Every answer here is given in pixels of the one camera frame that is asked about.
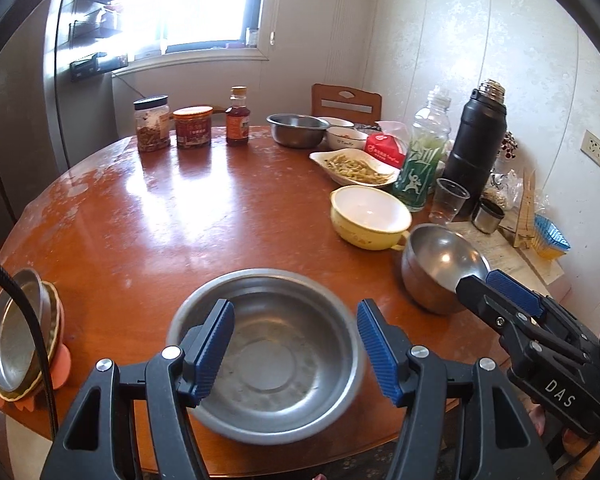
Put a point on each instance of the yellow shell-shaped plate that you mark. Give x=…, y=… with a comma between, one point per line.
x=53, y=310

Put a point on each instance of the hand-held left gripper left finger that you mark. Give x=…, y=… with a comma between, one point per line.
x=210, y=350

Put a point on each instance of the white plate with food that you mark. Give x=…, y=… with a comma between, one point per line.
x=350, y=167

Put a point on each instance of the grey refrigerator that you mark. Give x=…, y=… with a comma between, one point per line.
x=25, y=125

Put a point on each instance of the window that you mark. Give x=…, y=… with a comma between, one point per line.
x=200, y=5

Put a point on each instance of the white wall outlet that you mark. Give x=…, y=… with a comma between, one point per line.
x=596, y=151

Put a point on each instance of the orange-lidded jar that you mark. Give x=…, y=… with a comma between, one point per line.
x=192, y=130

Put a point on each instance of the black-lidded glass jar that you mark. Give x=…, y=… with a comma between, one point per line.
x=152, y=127

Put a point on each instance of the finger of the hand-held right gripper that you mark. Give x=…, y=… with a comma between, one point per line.
x=515, y=290
x=485, y=305

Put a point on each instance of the curved wooden chair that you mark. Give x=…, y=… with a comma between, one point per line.
x=219, y=109

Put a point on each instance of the stack of blue cupcake liners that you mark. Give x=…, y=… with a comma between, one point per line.
x=552, y=237

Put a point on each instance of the large steel bowl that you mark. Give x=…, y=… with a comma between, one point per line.
x=285, y=360

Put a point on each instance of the steel plate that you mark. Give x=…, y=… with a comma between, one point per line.
x=10, y=340

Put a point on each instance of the wooden chopsticks packet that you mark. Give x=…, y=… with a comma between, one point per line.
x=526, y=210

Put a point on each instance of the red tissue packet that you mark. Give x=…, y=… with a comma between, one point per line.
x=382, y=152

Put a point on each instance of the black storage rack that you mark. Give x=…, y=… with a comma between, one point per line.
x=95, y=35

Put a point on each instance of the person's right hand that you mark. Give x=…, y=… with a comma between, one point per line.
x=536, y=419

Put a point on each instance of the wooden chair with carved back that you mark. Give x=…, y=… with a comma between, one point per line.
x=347, y=102

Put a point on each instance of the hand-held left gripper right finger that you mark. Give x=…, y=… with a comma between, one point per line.
x=380, y=355

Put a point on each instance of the pale flat board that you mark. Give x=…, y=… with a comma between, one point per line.
x=520, y=265

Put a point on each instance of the black thermos flask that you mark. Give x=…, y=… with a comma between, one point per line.
x=472, y=150

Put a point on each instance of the brown syrup bottle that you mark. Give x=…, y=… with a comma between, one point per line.
x=237, y=122

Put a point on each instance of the clear plastic bag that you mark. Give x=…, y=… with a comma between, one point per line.
x=505, y=180

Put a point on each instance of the white printed ceramic bowl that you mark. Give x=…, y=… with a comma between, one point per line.
x=347, y=140

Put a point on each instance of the small steel bowl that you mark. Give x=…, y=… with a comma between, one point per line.
x=430, y=270

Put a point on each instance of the clear plastic cup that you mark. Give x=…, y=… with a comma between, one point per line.
x=447, y=205

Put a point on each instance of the steel thermos cap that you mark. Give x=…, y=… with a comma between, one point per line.
x=487, y=216

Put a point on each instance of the green plastic bottle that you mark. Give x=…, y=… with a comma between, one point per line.
x=420, y=170

